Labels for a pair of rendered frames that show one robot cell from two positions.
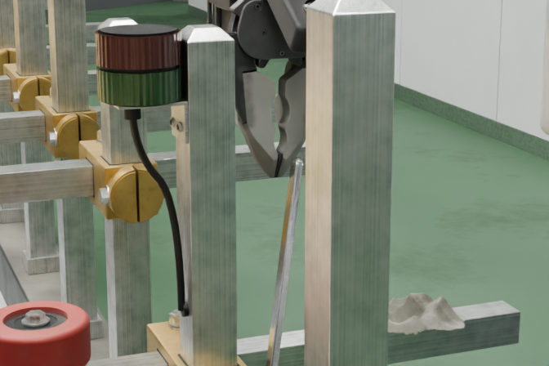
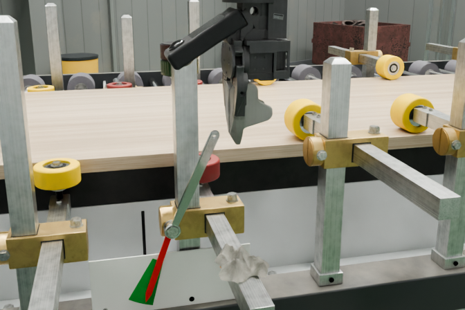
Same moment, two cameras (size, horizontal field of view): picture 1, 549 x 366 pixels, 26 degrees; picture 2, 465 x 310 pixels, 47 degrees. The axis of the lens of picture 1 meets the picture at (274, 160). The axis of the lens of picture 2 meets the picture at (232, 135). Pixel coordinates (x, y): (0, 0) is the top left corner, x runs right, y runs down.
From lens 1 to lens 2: 1.26 m
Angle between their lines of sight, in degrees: 93
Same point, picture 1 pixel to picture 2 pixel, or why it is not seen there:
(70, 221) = not seen: hidden behind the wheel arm
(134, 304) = (320, 212)
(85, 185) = not seen: hidden behind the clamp
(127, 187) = (306, 144)
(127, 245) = (320, 179)
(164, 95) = (162, 70)
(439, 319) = (227, 268)
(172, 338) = (216, 198)
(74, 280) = (441, 227)
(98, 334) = (442, 266)
